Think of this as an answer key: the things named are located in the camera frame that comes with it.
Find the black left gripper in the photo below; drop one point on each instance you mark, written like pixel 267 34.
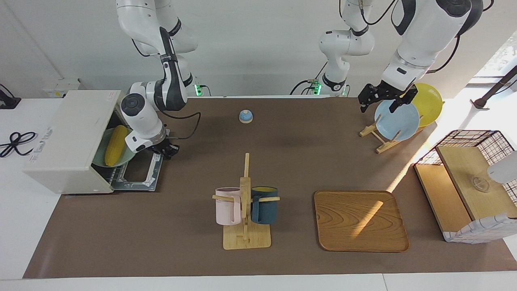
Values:
pixel 383 92

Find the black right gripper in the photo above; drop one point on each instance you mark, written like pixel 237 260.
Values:
pixel 158 146

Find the light green plate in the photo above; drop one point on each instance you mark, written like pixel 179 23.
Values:
pixel 125 155

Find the yellow corn cob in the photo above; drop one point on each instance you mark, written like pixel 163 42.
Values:
pixel 116 145

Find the white toaster oven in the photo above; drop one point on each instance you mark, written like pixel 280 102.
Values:
pixel 64 141

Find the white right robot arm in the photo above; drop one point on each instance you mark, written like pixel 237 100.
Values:
pixel 141 113

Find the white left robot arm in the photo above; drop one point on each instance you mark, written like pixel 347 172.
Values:
pixel 424 36

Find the light blue plate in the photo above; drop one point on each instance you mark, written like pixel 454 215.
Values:
pixel 398 123

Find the wooden dish rack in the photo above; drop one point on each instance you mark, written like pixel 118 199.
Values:
pixel 383 146

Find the yellow plate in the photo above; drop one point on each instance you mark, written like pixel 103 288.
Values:
pixel 430 105

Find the pink mug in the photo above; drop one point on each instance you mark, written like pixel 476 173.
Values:
pixel 227 208

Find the small blue call bell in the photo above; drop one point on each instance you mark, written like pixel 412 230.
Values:
pixel 245 117

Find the brown table mat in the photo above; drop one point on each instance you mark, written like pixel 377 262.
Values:
pixel 181 242

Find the black angled stand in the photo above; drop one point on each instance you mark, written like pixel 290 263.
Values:
pixel 490 92

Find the dark blue mug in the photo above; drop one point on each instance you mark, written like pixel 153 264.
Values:
pixel 266 210

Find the wooden mug tree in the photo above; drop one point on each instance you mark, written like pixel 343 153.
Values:
pixel 246 240

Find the wooden serving tray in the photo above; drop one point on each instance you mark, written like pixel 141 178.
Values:
pixel 359 222

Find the white socket box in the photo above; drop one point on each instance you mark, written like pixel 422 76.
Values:
pixel 60 87

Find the small clear glass cup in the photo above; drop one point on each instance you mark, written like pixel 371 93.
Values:
pixel 481 184

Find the white cylindrical object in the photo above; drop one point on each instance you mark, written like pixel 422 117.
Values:
pixel 505 169

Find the black clamp base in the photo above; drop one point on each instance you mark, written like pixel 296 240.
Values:
pixel 8 102

